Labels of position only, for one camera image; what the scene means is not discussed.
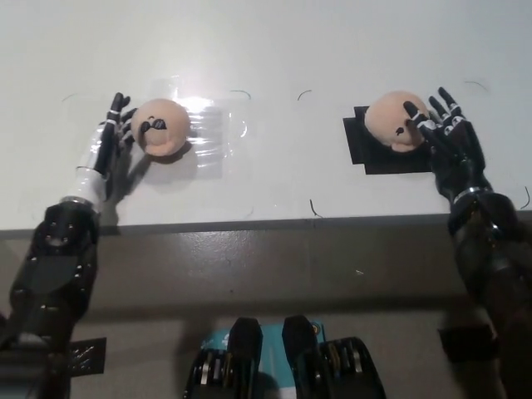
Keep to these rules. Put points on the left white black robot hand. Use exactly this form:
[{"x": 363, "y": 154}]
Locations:
[{"x": 97, "y": 154}]

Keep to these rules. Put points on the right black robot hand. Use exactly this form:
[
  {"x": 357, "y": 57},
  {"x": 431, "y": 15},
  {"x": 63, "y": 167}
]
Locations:
[{"x": 457, "y": 158}]

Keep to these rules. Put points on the dumpling toy with sunglasses face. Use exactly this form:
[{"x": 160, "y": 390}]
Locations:
[{"x": 164, "y": 129}]

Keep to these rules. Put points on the dumpling toy with smiling face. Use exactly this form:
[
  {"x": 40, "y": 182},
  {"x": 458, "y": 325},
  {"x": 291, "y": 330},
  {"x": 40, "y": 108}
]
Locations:
[{"x": 386, "y": 114}]

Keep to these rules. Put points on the black tape patch on table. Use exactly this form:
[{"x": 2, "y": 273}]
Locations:
[{"x": 361, "y": 145}]

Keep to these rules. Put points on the clear plastic tape sheet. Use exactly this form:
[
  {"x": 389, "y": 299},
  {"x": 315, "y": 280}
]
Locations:
[{"x": 212, "y": 137}]

